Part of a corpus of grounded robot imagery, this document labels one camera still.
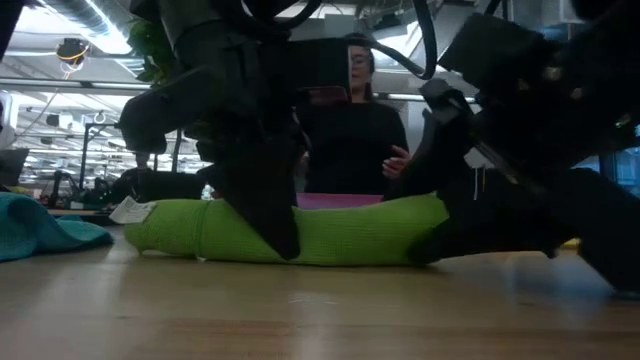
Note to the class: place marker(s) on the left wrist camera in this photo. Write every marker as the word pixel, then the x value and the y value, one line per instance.
pixel 322 65

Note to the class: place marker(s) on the pink translucent plastic basket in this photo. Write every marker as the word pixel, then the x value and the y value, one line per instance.
pixel 340 201

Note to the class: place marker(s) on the dark grey monitor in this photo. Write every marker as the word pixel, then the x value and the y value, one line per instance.
pixel 12 167

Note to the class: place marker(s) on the green microfiber towel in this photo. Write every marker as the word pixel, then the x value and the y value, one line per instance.
pixel 350 235

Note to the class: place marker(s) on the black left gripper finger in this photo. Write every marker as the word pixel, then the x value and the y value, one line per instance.
pixel 212 175
pixel 265 200

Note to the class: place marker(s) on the person's hand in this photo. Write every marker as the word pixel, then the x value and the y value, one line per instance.
pixel 397 162

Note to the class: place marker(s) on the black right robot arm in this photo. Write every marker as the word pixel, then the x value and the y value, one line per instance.
pixel 610 15

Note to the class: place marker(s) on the black background robot arm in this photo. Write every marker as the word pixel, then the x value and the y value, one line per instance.
pixel 57 182

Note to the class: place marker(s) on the black aluminium table frame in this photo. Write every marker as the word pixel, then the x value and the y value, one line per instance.
pixel 80 216

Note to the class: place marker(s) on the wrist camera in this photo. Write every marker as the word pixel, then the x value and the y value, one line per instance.
pixel 322 65
pixel 490 47

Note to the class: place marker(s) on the artificial green potted plant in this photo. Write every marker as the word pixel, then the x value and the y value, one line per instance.
pixel 165 186

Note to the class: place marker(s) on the teal microfiber towel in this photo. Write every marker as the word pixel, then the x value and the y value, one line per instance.
pixel 40 230

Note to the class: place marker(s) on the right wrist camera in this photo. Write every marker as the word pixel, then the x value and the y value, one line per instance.
pixel 490 47

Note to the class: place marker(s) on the yellow microfiber towel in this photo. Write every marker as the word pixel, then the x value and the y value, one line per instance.
pixel 572 244

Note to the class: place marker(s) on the black camera rig frame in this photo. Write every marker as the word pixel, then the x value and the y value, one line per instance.
pixel 85 150

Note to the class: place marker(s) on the person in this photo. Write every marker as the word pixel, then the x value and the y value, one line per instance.
pixel 350 145
pixel 142 160

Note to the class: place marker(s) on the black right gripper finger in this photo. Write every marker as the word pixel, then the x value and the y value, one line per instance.
pixel 525 215
pixel 435 150

